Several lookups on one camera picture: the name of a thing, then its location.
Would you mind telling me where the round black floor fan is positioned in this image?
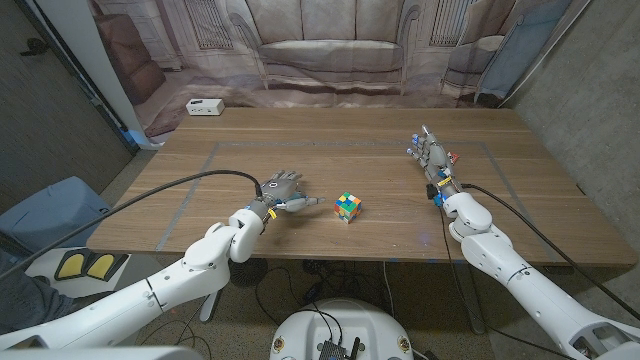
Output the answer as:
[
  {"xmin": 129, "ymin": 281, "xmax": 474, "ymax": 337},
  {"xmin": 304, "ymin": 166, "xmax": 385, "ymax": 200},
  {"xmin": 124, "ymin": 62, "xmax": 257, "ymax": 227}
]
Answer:
[{"xmin": 228, "ymin": 257, "xmax": 270, "ymax": 289}]

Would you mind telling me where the white door frame post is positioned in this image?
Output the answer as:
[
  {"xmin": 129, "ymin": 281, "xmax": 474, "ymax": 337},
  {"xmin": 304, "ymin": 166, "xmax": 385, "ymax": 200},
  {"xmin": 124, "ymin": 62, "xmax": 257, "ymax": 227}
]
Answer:
[{"xmin": 37, "ymin": 0, "xmax": 166, "ymax": 151}]

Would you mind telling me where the multicoloured Rubik's cube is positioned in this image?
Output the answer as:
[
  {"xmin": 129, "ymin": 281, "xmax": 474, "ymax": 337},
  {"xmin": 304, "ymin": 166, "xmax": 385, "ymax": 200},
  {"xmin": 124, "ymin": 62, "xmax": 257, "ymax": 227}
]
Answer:
[{"xmin": 333, "ymin": 191, "xmax": 363, "ymax": 225}]

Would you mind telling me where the white power socket box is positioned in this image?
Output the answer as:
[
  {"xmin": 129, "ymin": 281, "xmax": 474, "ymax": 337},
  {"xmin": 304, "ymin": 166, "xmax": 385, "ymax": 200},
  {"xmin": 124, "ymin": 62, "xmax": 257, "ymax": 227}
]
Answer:
[{"xmin": 185, "ymin": 98, "xmax": 226, "ymax": 117}]

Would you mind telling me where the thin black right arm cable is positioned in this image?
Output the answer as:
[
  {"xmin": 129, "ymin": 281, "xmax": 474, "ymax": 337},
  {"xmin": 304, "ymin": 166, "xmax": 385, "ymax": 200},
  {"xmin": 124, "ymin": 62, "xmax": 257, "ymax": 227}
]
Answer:
[{"xmin": 437, "ymin": 203, "xmax": 576, "ymax": 360}]

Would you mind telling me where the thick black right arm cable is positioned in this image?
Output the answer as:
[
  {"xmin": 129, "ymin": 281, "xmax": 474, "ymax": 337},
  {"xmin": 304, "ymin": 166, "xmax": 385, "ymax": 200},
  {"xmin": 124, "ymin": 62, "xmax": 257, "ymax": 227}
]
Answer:
[{"xmin": 462, "ymin": 183, "xmax": 640, "ymax": 321}]

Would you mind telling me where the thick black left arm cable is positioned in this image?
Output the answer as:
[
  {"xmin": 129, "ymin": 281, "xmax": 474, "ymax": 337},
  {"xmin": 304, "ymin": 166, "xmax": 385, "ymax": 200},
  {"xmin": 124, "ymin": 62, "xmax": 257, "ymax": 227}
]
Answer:
[{"xmin": 0, "ymin": 169, "xmax": 264, "ymax": 281}]

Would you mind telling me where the black floor cable loop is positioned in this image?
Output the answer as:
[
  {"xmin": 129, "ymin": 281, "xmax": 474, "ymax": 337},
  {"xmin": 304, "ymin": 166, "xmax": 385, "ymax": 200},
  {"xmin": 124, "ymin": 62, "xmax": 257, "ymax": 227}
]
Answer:
[{"xmin": 253, "ymin": 266, "xmax": 346, "ymax": 346}]

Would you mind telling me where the person's leg in jeans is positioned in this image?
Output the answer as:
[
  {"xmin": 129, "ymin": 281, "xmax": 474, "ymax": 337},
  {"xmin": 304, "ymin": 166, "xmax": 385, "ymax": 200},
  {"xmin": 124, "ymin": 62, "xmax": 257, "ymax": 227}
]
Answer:
[{"xmin": 0, "ymin": 249, "xmax": 76, "ymax": 336}]

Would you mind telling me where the white hanging cable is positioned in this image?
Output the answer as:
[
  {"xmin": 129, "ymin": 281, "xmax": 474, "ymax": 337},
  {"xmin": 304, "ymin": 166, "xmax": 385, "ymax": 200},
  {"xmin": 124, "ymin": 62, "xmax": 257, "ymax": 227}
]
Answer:
[{"xmin": 382, "ymin": 260, "xmax": 397, "ymax": 319}]

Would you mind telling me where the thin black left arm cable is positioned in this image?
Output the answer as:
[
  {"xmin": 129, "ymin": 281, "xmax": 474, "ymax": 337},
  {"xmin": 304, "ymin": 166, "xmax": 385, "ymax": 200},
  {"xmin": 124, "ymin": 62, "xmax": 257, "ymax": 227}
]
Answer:
[{"xmin": 139, "ymin": 293, "xmax": 211, "ymax": 347}]

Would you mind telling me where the black device with antenna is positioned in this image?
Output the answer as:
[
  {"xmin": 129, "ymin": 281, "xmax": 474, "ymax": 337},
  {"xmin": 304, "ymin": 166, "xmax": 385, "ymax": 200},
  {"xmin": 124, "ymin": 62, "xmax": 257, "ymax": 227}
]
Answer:
[{"xmin": 317, "ymin": 337, "xmax": 362, "ymax": 360}]

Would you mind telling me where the printed sofa room backdrop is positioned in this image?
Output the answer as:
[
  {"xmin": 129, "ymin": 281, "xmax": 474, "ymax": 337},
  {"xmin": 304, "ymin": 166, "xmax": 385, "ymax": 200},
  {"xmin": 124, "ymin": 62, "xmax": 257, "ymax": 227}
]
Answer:
[{"xmin": 87, "ymin": 0, "xmax": 591, "ymax": 139}]

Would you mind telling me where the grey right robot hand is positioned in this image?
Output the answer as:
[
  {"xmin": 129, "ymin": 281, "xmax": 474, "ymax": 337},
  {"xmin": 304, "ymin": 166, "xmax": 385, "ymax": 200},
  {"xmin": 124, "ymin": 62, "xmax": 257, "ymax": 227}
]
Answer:
[{"xmin": 405, "ymin": 124, "xmax": 464, "ymax": 207}]

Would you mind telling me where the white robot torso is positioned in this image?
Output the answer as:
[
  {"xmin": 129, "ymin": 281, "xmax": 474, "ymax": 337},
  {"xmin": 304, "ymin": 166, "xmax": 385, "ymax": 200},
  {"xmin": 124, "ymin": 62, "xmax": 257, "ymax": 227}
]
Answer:
[{"xmin": 269, "ymin": 298, "xmax": 415, "ymax": 360}]

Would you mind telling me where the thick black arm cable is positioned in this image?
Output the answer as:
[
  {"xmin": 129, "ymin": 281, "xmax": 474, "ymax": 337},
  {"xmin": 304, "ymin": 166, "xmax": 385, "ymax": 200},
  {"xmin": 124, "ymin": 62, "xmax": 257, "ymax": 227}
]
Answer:
[
  {"xmin": 462, "ymin": 183, "xmax": 640, "ymax": 321},
  {"xmin": 0, "ymin": 169, "xmax": 264, "ymax": 281}
]

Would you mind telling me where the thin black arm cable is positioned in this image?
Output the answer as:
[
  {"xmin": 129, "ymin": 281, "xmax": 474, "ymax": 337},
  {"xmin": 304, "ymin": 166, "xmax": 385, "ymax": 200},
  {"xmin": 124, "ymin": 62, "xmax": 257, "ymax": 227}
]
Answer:
[
  {"xmin": 437, "ymin": 203, "xmax": 576, "ymax": 360},
  {"xmin": 139, "ymin": 293, "xmax": 211, "ymax": 347}
]

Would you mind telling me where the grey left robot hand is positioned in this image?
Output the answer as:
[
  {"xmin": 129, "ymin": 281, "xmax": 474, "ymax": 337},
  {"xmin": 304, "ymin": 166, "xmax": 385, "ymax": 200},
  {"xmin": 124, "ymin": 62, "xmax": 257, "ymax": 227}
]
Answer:
[{"xmin": 244, "ymin": 169, "xmax": 326, "ymax": 234}]

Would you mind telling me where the blue-grey plastic bin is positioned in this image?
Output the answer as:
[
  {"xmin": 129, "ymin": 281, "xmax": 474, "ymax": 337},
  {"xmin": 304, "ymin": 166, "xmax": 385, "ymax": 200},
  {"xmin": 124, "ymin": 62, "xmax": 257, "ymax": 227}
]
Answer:
[{"xmin": 0, "ymin": 175, "xmax": 112, "ymax": 251}]

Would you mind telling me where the grey table leg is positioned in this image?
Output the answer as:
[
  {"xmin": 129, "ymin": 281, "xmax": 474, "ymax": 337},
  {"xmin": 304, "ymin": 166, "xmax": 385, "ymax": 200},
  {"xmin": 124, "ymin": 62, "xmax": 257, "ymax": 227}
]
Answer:
[{"xmin": 454, "ymin": 263, "xmax": 487, "ymax": 335}]

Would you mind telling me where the white table leg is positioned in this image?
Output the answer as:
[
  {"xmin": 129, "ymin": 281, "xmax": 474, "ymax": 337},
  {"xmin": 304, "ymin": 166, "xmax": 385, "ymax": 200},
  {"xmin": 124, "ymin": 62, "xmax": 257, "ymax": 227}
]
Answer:
[{"xmin": 199, "ymin": 257, "xmax": 231, "ymax": 324}]

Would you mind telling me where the white pedal base board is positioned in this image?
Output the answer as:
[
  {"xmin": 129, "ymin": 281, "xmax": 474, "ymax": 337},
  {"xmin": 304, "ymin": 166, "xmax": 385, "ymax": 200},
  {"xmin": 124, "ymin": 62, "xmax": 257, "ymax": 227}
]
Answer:
[{"xmin": 24, "ymin": 248, "xmax": 136, "ymax": 301}]

